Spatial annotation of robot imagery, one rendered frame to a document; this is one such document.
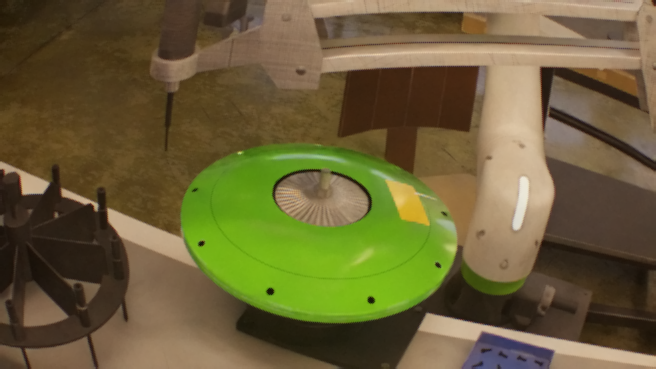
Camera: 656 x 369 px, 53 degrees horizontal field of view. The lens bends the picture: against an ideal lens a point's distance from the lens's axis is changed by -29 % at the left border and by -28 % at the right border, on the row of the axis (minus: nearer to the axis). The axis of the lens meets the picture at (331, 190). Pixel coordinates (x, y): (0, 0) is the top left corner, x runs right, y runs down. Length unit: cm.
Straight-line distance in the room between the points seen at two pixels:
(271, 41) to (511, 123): 64
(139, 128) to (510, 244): 226
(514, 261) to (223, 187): 45
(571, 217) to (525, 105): 137
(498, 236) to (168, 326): 48
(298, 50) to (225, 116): 262
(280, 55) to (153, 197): 216
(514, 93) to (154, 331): 65
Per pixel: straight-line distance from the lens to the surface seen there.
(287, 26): 69
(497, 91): 127
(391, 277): 89
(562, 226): 255
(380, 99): 186
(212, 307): 106
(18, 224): 96
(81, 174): 298
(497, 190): 115
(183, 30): 72
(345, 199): 95
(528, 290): 127
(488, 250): 119
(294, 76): 71
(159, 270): 110
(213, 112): 334
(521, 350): 106
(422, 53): 70
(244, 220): 91
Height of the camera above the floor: 162
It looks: 33 degrees down
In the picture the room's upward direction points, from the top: 9 degrees clockwise
